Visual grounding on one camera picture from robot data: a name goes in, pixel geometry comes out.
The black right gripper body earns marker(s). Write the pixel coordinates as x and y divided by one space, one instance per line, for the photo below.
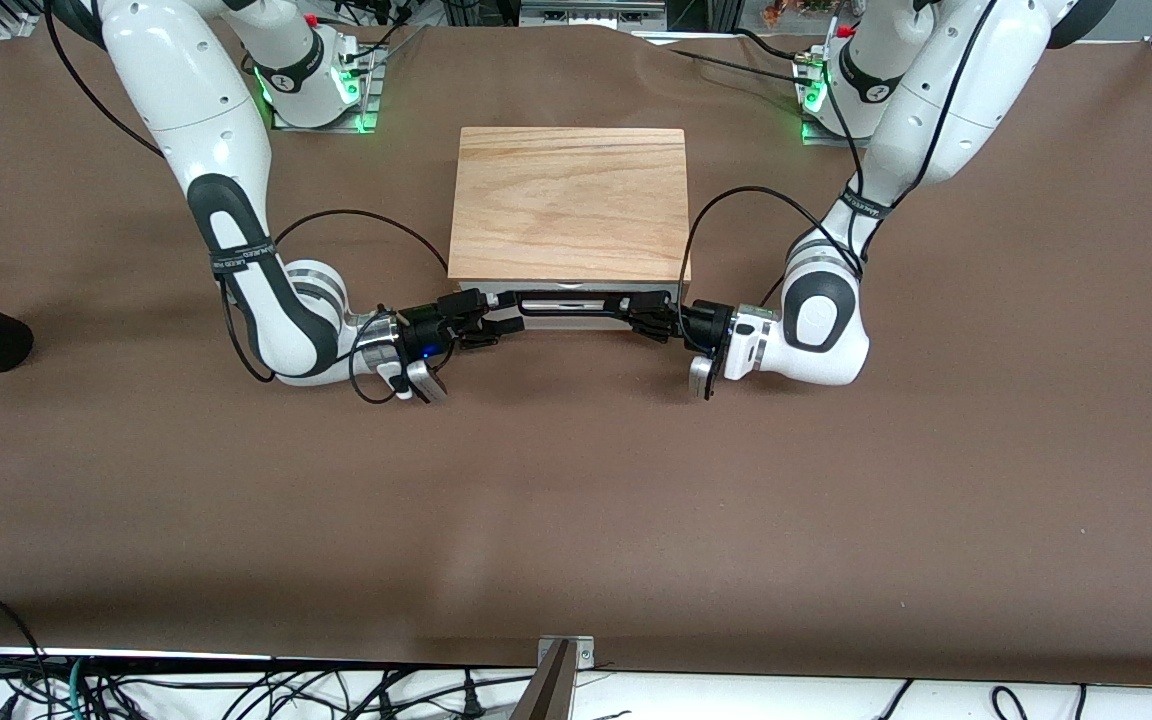
425 331

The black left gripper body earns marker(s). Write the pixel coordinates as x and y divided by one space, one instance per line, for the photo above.
707 322

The white-fronted wooden drawer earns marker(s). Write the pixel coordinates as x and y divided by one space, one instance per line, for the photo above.
656 290

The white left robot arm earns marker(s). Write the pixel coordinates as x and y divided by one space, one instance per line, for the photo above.
826 330

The light wooden drawer cabinet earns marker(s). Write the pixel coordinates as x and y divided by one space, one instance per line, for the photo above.
566 200

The brown table cover sheet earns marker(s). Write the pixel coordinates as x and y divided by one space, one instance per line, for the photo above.
576 480

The grey metal background rack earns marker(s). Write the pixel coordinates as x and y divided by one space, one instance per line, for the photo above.
591 12

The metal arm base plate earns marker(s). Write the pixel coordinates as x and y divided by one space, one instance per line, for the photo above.
361 95
811 132

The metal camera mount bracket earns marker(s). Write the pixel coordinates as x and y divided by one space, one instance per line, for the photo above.
561 665

